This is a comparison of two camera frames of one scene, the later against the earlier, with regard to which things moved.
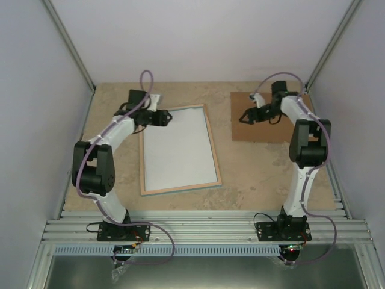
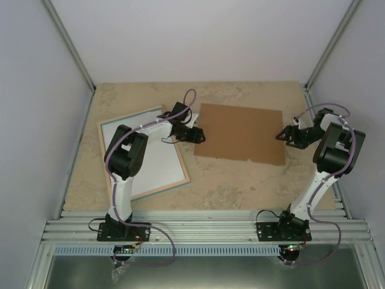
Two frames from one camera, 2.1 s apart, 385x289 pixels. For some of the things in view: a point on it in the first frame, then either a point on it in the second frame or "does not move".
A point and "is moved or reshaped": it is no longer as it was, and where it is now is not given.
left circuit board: [124, 248] does not move
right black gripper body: [266, 115] to [303, 138]
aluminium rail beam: [204, 227] does not move
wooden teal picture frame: [142, 159] to [163, 168]
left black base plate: [113, 232] does not move
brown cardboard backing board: [263, 131] is moved or reshaped
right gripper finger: [251, 115] to [289, 131]
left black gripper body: [151, 121] to [185, 136]
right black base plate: [278, 231] does not move
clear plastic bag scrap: [117, 271] does not move
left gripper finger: [163, 120] to [200, 136]
